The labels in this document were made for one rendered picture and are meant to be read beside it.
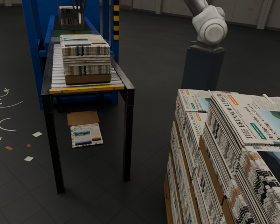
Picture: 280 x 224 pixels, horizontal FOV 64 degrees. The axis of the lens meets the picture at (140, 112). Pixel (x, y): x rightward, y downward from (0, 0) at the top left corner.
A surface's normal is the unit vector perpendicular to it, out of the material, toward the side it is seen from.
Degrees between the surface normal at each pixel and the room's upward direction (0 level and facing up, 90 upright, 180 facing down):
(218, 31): 97
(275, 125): 0
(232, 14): 90
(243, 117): 0
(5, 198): 0
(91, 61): 90
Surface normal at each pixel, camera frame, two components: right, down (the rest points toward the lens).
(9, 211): 0.06, -0.87
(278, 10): -0.65, 0.33
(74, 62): 0.32, 0.48
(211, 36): -0.14, 0.53
